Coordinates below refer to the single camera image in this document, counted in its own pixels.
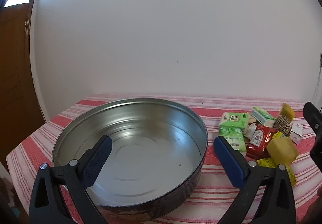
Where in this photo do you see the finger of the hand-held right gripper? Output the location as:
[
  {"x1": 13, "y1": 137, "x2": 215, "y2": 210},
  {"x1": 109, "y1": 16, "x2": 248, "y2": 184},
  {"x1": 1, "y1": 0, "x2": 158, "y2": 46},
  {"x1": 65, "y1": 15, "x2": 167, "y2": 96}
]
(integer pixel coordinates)
[
  {"x1": 310, "y1": 136, "x2": 322, "y2": 164},
  {"x1": 303, "y1": 102, "x2": 322, "y2": 137}
]

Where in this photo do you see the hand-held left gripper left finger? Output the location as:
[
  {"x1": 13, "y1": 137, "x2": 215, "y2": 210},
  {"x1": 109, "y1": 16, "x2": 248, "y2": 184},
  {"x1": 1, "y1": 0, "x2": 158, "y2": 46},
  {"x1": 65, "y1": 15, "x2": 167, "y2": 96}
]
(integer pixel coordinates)
[{"x1": 29, "y1": 135, "x2": 113, "y2": 224}]

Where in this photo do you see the green and white tissue packet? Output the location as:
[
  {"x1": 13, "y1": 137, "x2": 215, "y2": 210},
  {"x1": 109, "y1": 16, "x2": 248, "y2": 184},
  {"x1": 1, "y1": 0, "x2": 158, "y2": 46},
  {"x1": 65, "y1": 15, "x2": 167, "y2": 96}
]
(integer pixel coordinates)
[{"x1": 252, "y1": 106, "x2": 276, "y2": 124}]

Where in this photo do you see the red striped tablecloth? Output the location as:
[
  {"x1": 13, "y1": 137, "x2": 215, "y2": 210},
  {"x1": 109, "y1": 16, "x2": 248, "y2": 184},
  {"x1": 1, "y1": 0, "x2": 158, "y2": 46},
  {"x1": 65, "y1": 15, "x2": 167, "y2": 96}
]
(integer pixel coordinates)
[{"x1": 6, "y1": 93, "x2": 322, "y2": 224}]

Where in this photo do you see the round metal tin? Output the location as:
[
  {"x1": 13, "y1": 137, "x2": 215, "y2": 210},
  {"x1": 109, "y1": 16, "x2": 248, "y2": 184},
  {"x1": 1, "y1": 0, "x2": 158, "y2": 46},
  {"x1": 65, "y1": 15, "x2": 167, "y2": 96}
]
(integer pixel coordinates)
[{"x1": 52, "y1": 98, "x2": 208, "y2": 222}]

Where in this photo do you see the black power cable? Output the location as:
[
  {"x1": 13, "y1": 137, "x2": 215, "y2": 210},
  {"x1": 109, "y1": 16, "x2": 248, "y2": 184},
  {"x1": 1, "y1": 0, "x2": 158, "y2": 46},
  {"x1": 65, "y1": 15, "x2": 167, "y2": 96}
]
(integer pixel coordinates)
[{"x1": 319, "y1": 54, "x2": 322, "y2": 111}]

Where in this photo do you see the brown wooden door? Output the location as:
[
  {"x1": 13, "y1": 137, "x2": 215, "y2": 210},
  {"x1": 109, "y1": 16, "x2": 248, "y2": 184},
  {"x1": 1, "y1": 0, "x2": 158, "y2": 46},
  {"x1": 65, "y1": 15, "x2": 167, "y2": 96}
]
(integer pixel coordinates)
[{"x1": 0, "y1": 0, "x2": 47, "y2": 164}]

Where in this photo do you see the small white box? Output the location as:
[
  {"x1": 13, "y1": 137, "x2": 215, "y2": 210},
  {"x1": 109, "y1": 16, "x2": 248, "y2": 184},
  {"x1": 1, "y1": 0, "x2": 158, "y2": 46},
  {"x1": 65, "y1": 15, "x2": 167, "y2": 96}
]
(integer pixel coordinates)
[{"x1": 289, "y1": 122, "x2": 304, "y2": 145}]

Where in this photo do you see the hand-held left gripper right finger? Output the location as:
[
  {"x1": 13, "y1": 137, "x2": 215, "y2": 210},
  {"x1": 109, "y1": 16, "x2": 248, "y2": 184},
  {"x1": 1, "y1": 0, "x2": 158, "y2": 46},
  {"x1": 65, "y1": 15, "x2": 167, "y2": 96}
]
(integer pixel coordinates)
[{"x1": 213, "y1": 135, "x2": 297, "y2": 224}]

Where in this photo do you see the green leaf print tissue packet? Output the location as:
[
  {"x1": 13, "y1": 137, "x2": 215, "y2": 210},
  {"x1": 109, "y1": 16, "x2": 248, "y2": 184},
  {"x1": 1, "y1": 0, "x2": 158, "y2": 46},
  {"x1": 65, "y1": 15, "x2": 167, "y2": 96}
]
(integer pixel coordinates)
[{"x1": 218, "y1": 126, "x2": 247, "y2": 152}]

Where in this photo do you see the yellow sponge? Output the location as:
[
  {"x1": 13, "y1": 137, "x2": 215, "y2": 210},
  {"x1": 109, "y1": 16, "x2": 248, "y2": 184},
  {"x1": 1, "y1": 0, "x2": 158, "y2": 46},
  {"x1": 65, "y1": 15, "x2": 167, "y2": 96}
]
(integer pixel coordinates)
[{"x1": 266, "y1": 138, "x2": 299, "y2": 165}]

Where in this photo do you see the yellow printed snack packet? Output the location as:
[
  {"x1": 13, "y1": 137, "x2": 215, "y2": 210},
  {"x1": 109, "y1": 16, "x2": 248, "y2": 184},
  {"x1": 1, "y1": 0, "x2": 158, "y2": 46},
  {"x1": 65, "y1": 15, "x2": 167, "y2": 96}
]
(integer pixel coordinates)
[{"x1": 257, "y1": 157, "x2": 297, "y2": 187}]

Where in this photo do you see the beige snack packet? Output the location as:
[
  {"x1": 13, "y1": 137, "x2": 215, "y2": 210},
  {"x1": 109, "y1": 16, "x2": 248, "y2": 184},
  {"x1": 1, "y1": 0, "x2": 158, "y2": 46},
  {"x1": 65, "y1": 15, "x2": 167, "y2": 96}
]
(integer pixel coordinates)
[{"x1": 242, "y1": 123, "x2": 257, "y2": 139}]

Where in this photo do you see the green tissue packet white label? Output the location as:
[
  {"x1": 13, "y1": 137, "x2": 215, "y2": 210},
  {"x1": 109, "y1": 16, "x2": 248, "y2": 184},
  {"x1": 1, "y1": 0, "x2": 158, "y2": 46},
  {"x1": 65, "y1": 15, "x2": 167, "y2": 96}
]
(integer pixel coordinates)
[{"x1": 218, "y1": 112, "x2": 249, "y2": 131}]

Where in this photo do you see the brown twine ball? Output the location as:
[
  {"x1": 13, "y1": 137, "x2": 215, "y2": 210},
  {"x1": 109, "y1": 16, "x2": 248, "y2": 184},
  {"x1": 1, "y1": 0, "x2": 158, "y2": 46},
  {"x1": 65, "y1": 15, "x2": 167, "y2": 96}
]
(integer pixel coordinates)
[{"x1": 273, "y1": 116, "x2": 293, "y2": 137}]

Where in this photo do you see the red snack packet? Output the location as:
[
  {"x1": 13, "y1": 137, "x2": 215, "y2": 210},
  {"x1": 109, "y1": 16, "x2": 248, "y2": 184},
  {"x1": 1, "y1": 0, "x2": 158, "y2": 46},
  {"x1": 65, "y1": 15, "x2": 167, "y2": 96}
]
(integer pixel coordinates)
[{"x1": 246, "y1": 124, "x2": 278, "y2": 160}]

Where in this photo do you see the mustard yellow packet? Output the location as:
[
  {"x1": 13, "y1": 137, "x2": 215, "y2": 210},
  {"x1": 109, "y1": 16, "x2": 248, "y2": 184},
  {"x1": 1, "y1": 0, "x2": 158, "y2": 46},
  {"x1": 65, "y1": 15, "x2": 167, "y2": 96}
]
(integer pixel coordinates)
[{"x1": 276, "y1": 102, "x2": 295, "y2": 121}]

